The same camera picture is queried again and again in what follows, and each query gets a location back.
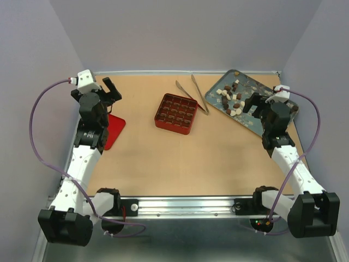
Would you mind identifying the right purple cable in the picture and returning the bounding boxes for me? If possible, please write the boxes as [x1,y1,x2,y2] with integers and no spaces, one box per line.
[255,87,321,236]

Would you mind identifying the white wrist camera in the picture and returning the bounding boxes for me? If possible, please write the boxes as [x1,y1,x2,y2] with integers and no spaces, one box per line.
[266,85,290,103]
[77,69,101,94]

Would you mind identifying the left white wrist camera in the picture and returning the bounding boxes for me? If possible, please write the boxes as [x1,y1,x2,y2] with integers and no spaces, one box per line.
[77,69,101,94]

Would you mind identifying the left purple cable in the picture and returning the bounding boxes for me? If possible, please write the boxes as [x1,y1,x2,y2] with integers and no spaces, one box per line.
[29,78,146,238]

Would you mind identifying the purple cable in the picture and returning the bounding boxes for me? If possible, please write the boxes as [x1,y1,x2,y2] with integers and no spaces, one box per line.
[255,87,321,236]
[29,78,146,238]

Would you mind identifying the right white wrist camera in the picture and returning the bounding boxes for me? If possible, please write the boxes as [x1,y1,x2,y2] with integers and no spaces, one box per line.
[266,85,290,103]

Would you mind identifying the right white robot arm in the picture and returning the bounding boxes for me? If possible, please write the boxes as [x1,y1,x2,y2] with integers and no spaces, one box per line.
[243,91,340,238]

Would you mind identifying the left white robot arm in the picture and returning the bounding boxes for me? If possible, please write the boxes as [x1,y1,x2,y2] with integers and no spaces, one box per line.
[38,78,122,246]

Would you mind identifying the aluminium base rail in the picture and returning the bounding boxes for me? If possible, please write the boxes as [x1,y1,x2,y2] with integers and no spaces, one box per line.
[117,195,295,219]

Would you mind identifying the metal tongs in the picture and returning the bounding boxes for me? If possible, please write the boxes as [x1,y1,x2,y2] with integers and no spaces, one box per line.
[175,74,209,115]

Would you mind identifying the red box lid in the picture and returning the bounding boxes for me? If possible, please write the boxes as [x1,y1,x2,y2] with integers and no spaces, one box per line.
[104,114,126,151]

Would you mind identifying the red chocolate box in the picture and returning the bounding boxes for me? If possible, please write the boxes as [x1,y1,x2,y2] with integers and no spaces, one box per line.
[154,93,198,135]

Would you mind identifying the blue floral tray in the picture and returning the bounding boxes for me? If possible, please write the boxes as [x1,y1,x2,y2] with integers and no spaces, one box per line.
[204,69,300,136]

